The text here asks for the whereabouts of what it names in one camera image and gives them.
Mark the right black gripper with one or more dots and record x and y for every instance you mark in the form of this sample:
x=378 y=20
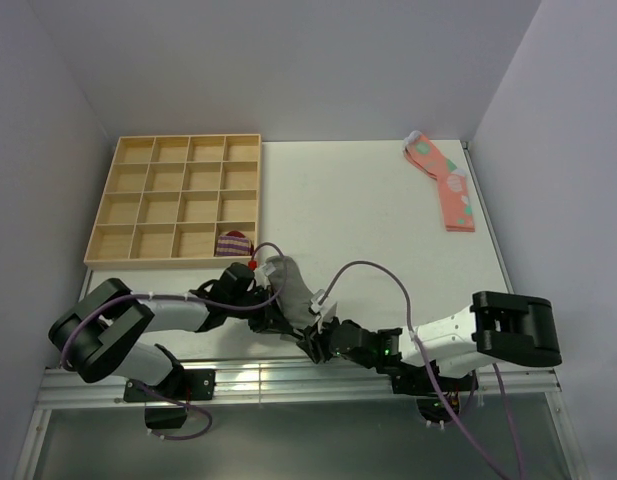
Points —
x=313 y=343

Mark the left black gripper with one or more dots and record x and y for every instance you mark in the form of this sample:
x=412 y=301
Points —
x=269 y=319

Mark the grey sock with black stripes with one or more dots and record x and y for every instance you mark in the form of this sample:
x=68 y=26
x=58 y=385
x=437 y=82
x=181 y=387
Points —
x=295 y=298

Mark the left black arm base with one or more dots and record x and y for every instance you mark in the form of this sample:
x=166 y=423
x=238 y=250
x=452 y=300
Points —
x=179 y=390

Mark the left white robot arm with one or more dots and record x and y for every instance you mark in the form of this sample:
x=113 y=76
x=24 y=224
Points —
x=100 y=336

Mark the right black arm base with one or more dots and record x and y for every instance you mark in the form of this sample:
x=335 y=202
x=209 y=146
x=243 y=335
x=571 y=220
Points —
x=459 y=393

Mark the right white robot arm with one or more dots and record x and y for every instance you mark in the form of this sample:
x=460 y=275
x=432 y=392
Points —
x=512 y=328

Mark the purple striped rolled sock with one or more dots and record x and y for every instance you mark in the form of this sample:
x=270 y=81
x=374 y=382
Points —
x=232 y=244

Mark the wooden compartment tray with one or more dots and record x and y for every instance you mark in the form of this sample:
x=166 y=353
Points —
x=168 y=197

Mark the pink patterned sock pair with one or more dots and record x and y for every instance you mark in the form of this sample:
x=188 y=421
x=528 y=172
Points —
x=451 y=181

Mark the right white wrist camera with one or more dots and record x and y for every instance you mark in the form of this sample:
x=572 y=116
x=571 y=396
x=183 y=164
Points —
x=322 y=308

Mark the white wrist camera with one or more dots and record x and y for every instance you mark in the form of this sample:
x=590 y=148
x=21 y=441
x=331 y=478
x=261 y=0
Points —
x=322 y=308
x=262 y=272

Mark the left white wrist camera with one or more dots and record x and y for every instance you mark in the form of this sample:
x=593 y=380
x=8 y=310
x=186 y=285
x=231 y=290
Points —
x=262 y=272

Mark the aluminium frame rail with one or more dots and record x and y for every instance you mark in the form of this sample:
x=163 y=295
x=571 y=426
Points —
x=286 y=380

